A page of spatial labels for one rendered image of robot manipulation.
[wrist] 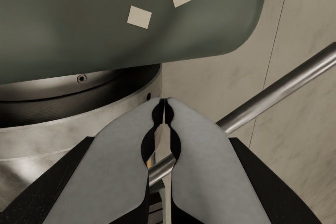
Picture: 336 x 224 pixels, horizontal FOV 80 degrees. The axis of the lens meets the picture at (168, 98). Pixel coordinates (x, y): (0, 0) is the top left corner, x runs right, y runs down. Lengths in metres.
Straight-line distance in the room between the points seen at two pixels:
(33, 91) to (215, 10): 0.20
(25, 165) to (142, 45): 0.16
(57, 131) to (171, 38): 0.14
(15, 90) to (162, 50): 0.16
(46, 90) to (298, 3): 2.18
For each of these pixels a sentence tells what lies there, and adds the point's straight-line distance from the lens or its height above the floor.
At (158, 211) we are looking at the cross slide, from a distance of 0.90.
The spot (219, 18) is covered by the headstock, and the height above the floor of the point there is 1.25.
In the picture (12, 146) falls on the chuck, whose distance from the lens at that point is 0.24.
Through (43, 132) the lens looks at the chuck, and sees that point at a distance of 0.22.
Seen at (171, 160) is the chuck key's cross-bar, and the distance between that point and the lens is 0.16.
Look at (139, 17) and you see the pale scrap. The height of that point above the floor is 1.26.
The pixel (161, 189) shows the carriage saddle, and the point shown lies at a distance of 0.88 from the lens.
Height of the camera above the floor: 1.41
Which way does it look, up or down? 54 degrees down
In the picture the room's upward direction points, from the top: 142 degrees clockwise
